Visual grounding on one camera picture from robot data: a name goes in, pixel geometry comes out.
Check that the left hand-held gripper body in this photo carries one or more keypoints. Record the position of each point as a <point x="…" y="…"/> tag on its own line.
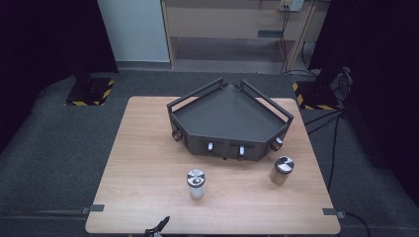
<point x="153" y="233"/>

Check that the white powder jar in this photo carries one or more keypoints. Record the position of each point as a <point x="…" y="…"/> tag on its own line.
<point x="196" y="188"/>

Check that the dark grey corner rack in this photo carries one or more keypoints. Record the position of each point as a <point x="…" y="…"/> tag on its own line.
<point x="227" y="115"/>

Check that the brown powder jar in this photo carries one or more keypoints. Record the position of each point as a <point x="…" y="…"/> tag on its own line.
<point x="281" y="171"/>

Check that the grey table clamp tab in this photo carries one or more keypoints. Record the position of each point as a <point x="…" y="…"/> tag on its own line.
<point x="94" y="208"/>
<point x="333" y="212"/>

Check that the black stand with striped base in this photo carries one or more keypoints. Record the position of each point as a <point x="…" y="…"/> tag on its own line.
<point x="90" y="90"/>
<point x="316" y="95"/>

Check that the white cabinet panel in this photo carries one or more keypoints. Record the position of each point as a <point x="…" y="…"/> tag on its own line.
<point x="135" y="29"/>

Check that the wooden shelf unit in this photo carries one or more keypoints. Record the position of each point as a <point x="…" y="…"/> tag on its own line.
<point x="230" y="23"/>

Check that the dark curtain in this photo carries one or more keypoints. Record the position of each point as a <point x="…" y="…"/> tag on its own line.
<point x="378" y="82"/>
<point x="39" y="49"/>

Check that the grey label strip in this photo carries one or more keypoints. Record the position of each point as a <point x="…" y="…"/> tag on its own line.
<point x="270" y="33"/>

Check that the wall power outlet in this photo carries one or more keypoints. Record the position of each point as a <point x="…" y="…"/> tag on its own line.
<point x="293" y="4"/>

